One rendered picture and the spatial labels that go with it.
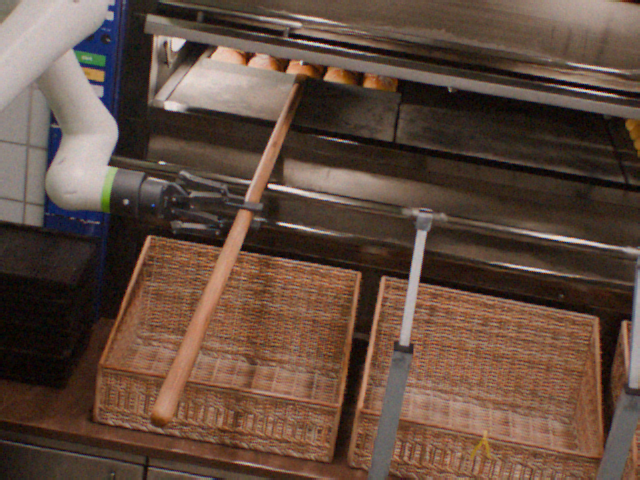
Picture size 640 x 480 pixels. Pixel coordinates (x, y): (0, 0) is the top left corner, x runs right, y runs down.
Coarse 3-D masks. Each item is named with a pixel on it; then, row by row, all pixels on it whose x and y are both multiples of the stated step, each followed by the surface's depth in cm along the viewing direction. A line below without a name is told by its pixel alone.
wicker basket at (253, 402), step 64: (192, 256) 315; (256, 256) 314; (128, 320) 303; (256, 320) 317; (320, 320) 316; (128, 384) 299; (192, 384) 277; (256, 384) 307; (320, 384) 313; (256, 448) 282; (320, 448) 281
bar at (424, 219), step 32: (128, 160) 271; (288, 192) 270; (320, 192) 271; (416, 224) 269; (448, 224) 269; (480, 224) 269; (416, 256) 267; (608, 256) 269; (416, 288) 264; (384, 416) 263; (384, 448) 266; (608, 448) 262
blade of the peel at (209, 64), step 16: (208, 64) 341; (224, 64) 341; (288, 64) 357; (272, 80) 341; (288, 80) 341; (320, 80) 340; (400, 80) 360; (368, 96) 341; (384, 96) 340; (400, 96) 340
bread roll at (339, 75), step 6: (330, 72) 341; (336, 72) 341; (342, 72) 341; (348, 72) 341; (324, 78) 342; (330, 78) 341; (336, 78) 340; (342, 78) 340; (348, 78) 340; (354, 78) 341; (354, 84) 341
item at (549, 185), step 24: (168, 120) 306; (192, 120) 306; (216, 120) 305; (240, 120) 306; (264, 120) 309; (288, 144) 306; (312, 144) 305; (336, 144) 304; (360, 144) 304; (384, 144) 306; (432, 168) 304; (456, 168) 304; (480, 168) 303; (504, 168) 303; (528, 168) 306; (552, 192) 304; (576, 192) 303; (600, 192) 303; (624, 192) 302
